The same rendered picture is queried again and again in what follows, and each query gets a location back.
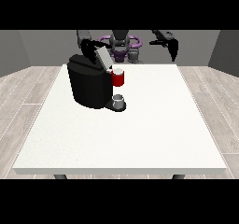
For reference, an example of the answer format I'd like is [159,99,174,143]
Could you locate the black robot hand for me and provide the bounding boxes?
[80,38,102,65]
[148,37,180,63]

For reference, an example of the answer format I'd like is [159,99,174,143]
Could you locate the pale grey machine lid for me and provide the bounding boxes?
[94,46,113,70]

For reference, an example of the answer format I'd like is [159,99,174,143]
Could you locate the black coffee machine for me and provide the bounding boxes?
[66,53,127,113]

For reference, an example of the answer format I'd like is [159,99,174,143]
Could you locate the small grey coffee pod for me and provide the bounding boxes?
[112,67,124,76]

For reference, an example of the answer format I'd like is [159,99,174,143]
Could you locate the red pod holder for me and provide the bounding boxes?
[110,68,126,88]

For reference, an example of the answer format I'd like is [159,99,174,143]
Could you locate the grey robot trunk purple rings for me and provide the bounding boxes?
[97,30,145,64]

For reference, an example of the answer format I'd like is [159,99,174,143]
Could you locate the small grey cup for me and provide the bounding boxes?
[111,93,126,110]

